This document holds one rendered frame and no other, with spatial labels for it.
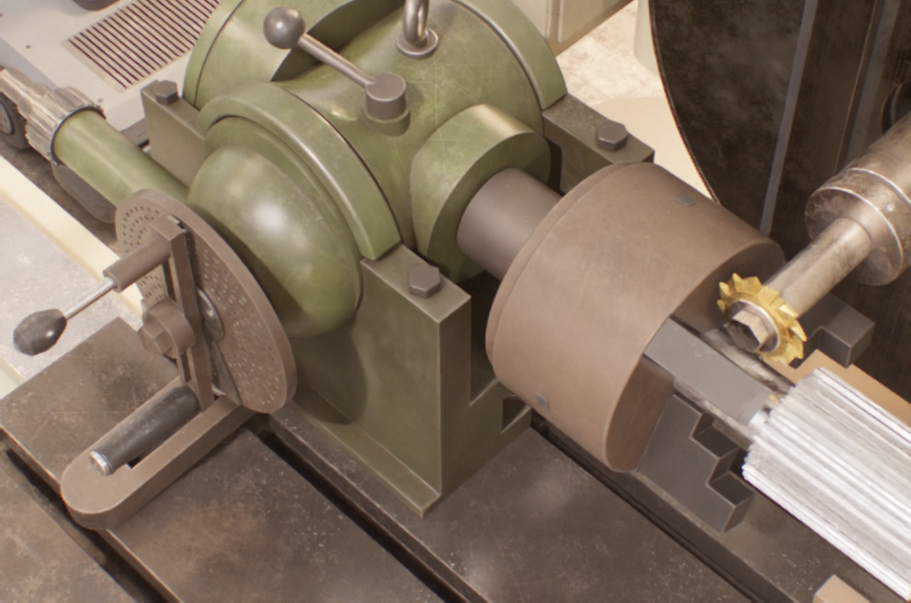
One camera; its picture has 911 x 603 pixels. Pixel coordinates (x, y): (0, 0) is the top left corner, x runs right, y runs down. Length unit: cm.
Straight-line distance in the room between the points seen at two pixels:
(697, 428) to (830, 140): 25
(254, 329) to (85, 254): 75
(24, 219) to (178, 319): 73
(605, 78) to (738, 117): 173
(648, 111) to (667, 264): 194
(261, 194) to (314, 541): 29
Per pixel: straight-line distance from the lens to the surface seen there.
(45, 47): 286
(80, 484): 137
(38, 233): 194
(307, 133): 120
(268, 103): 122
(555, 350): 114
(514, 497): 137
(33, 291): 188
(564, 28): 153
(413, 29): 124
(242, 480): 139
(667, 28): 139
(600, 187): 117
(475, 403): 130
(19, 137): 301
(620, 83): 311
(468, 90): 127
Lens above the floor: 216
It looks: 50 degrees down
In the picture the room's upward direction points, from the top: straight up
